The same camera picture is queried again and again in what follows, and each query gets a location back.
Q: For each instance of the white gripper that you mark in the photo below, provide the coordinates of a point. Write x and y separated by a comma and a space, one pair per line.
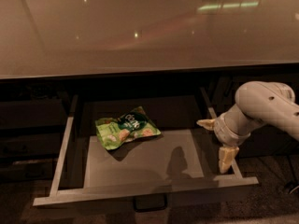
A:
224, 132

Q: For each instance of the dark object on floor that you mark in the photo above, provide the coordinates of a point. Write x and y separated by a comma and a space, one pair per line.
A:
291, 187

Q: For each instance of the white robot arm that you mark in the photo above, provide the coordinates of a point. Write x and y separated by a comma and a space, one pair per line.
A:
257, 103

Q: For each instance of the green snack bag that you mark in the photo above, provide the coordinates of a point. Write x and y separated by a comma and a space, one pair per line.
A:
114, 132

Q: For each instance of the dark cabinet door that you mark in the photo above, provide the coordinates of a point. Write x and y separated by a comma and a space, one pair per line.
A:
268, 140

